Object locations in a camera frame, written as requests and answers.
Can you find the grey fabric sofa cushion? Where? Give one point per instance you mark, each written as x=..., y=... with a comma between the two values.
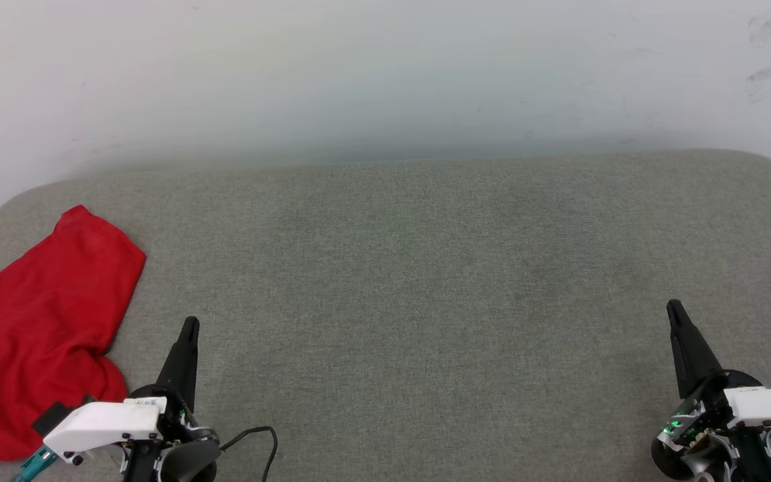
x=412, y=301

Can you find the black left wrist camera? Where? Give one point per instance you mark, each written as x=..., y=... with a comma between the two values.
x=51, y=418

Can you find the red Bulls 23 jersey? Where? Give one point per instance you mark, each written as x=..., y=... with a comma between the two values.
x=37, y=314

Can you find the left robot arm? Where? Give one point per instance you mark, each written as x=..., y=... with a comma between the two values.
x=188, y=465

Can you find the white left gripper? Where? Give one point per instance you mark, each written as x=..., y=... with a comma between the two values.
x=104, y=422

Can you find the teal left camera connector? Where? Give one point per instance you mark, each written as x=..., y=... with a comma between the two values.
x=34, y=464

